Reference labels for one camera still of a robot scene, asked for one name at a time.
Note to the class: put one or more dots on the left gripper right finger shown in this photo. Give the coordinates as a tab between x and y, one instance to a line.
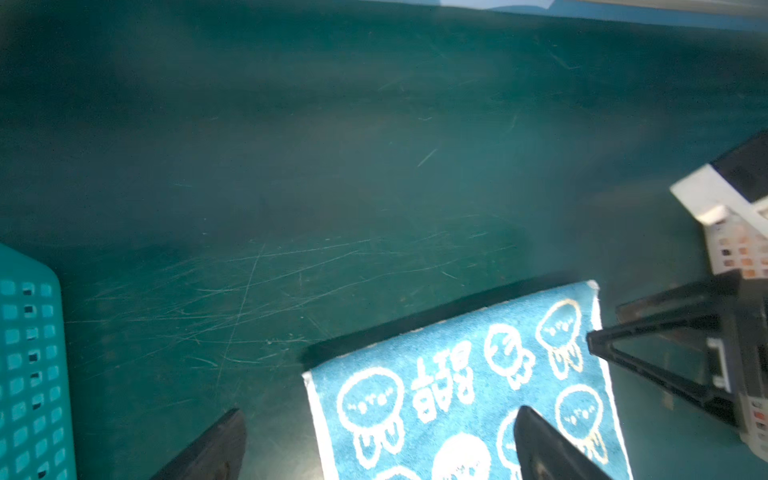
545	454

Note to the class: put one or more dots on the teal plastic basket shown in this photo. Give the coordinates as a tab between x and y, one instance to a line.
37	440

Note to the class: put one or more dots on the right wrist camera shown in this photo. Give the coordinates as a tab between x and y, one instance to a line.
734	184

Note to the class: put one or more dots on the blue bunny towel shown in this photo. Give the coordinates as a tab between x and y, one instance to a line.
441	401

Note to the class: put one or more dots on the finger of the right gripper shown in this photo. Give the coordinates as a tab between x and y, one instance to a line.
682	340

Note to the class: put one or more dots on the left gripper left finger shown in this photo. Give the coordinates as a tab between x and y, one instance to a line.
216	454

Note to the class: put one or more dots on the grey plastic basket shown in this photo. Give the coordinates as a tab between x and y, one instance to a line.
735	245

